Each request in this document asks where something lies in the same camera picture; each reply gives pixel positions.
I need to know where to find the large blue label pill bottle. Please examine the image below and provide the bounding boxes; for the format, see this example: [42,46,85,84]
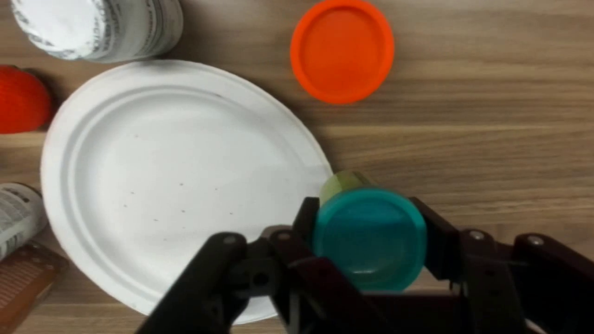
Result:
[7,0,185,65]

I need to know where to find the white pill bottle dark label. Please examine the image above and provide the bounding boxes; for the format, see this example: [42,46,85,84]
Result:
[0,182,48,262]

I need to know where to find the white paper plate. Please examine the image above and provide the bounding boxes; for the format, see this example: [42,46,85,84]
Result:
[39,58,336,327]

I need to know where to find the teal lid dough tub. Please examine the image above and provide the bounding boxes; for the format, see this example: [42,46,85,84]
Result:
[310,169,430,293]

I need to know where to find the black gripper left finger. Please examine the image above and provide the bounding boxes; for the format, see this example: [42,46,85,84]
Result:
[137,195,349,334]

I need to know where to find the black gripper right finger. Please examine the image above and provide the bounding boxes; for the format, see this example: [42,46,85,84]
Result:
[406,195,594,334]

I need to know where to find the red toy ball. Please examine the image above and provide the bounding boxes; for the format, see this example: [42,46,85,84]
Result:
[0,63,55,135]

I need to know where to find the orange lid dough tub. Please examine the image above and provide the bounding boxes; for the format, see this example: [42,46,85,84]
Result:
[287,0,397,106]

